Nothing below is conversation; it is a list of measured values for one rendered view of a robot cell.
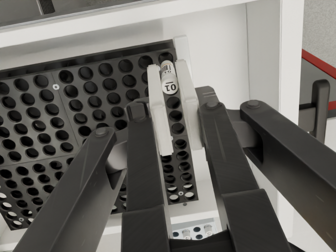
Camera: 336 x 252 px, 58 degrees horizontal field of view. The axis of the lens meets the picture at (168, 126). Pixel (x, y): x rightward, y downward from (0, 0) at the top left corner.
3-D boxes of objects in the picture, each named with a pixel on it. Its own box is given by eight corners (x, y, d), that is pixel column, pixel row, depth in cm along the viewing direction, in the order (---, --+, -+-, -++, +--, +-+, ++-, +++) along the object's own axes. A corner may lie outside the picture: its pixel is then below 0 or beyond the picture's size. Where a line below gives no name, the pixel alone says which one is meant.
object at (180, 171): (174, 47, 27) (175, 49, 26) (197, 196, 35) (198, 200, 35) (154, 51, 27) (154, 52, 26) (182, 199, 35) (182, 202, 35)
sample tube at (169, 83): (158, 60, 25) (159, 79, 21) (173, 57, 25) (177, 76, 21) (160, 74, 25) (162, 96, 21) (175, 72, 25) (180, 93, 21)
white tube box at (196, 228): (210, 205, 54) (214, 221, 51) (219, 236, 58) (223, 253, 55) (144, 220, 55) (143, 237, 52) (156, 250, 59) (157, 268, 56)
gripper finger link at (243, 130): (204, 129, 14) (270, 118, 14) (191, 87, 18) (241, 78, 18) (207, 156, 14) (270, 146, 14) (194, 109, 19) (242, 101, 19)
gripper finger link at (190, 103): (183, 101, 15) (198, 99, 15) (174, 59, 21) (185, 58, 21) (191, 152, 16) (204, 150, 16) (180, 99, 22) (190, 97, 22)
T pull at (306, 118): (324, 76, 28) (332, 81, 27) (318, 142, 32) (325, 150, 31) (286, 83, 28) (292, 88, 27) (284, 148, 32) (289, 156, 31)
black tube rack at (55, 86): (170, 33, 32) (175, 49, 26) (191, 166, 40) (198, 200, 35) (-33, 70, 33) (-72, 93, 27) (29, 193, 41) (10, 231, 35)
